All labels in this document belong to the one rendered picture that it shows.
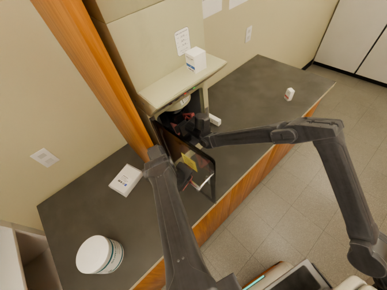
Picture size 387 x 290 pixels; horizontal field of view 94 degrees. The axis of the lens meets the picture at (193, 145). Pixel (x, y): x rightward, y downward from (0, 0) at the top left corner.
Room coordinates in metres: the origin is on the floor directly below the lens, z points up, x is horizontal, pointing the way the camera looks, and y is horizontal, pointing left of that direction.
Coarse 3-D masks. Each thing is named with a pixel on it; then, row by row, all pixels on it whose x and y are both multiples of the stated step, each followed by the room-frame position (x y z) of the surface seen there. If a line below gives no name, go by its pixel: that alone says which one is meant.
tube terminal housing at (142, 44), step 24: (168, 0) 0.63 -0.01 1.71; (192, 0) 0.68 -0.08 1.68; (96, 24) 0.59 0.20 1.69; (120, 24) 0.54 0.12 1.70; (144, 24) 0.58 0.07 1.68; (168, 24) 0.62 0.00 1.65; (192, 24) 0.67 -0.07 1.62; (120, 48) 0.53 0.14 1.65; (144, 48) 0.56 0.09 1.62; (168, 48) 0.61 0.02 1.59; (120, 72) 0.58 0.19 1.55; (144, 72) 0.55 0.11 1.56; (168, 72) 0.60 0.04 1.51; (144, 120) 0.58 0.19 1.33
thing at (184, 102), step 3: (189, 96) 0.69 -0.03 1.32; (183, 99) 0.65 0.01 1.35; (186, 99) 0.66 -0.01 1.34; (189, 99) 0.67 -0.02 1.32; (177, 102) 0.63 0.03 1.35; (180, 102) 0.63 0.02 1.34; (183, 102) 0.64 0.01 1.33; (186, 102) 0.65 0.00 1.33; (174, 105) 0.63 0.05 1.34; (177, 105) 0.63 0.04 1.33; (180, 105) 0.63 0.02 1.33; (183, 105) 0.63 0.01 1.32; (171, 108) 0.62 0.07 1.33; (174, 108) 0.62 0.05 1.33; (177, 108) 0.62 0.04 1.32; (180, 108) 0.62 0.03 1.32; (168, 111) 0.62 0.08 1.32
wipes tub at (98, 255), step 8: (88, 240) 0.20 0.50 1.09; (96, 240) 0.19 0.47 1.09; (104, 240) 0.19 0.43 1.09; (112, 240) 0.20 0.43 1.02; (80, 248) 0.18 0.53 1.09; (88, 248) 0.17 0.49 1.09; (96, 248) 0.16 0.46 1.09; (104, 248) 0.16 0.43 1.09; (112, 248) 0.16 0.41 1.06; (120, 248) 0.17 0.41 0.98; (80, 256) 0.15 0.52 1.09; (88, 256) 0.14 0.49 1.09; (96, 256) 0.14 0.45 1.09; (104, 256) 0.13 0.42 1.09; (112, 256) 0.13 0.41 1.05; (120, 256) 0.14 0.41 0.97; (80, 264) 0.12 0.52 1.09; (88, 264) 0.11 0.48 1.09; (96, 264) 0.11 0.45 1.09; (104, 264) 0.11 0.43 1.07; (112, 264) 0.11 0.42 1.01; (88, 272) 0.09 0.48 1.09; (96, 272) 0.09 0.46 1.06; (104, 272) 0.09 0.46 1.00
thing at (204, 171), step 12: (168, 132) 0.44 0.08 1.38; (168, 144) 0.46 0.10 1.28; (180, 144) 0.39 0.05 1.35; (180, 156) 0.41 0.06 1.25; (192, 156) 0.35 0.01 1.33; (204, 156) 0.30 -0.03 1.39; (204, 168) 0.31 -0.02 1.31; (192, 180) 0.38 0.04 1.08; (204, 192) 0.32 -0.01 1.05; (216, 192) 0.28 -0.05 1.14
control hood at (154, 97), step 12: (216, 60) 0.62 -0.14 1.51; (180, 72) 0.59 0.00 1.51; (192, 72) 0.57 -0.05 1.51; (204, 72) 0.56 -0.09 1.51; (216, 72) 0.64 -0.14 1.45; (156, 84) 0.55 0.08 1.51; (168, 84) 0.53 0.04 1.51; (180, 84) 0.52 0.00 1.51; (192, 84) 0.51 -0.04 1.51; (144, 96) 0.49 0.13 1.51; (156, 96) 0.48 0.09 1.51; (168, 96) 0.47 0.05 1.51; (144, 108) 0.52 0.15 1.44; (156, 108) 0.43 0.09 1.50
